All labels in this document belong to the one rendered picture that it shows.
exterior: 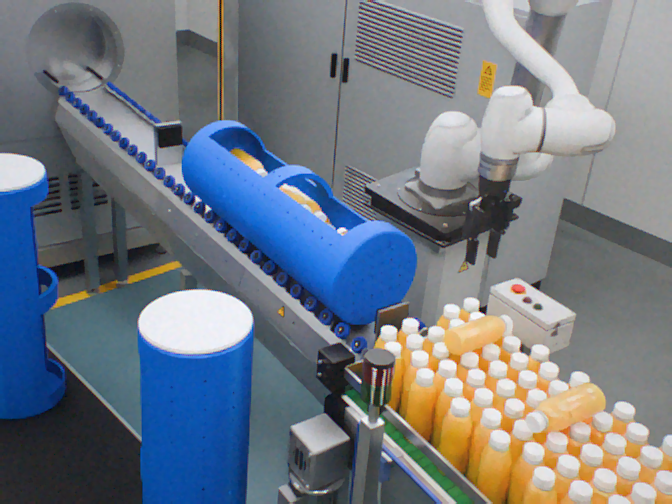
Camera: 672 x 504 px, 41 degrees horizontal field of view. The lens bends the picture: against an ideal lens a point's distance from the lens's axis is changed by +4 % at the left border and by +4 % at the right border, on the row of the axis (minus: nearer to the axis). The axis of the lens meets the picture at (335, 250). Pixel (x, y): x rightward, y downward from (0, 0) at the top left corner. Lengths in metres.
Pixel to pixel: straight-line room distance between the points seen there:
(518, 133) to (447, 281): 0.94
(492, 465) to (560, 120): 0.77
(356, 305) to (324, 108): 2.44
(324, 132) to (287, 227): 2.31
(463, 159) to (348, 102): 1.81
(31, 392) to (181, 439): 1.14
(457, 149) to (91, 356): 1.90
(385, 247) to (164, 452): 0.76
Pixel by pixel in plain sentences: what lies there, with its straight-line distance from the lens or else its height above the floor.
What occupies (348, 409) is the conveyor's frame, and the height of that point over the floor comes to 0.90.
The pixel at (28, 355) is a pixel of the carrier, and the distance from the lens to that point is 3.24.
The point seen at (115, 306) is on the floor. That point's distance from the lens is 4.21.
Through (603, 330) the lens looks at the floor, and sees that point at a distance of 4.42.
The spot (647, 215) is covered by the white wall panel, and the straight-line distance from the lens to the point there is 5.08.
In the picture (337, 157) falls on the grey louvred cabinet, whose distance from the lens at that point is 4.64.
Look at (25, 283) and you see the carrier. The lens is 3.09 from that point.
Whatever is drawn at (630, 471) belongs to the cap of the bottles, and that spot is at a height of 1.08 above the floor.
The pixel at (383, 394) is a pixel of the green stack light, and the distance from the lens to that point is 1.76.
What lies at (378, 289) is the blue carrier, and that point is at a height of 1.06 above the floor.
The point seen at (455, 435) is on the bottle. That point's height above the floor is 1.02.
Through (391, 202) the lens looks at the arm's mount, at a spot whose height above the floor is 1.06.
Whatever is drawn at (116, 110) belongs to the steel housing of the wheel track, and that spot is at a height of 0.93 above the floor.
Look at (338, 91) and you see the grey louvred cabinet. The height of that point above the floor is 0.82.
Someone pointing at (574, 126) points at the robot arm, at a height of 1.59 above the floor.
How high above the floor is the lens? 2.27
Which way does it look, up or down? 29 degrees down
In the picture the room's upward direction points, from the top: 5 degrees clockwise
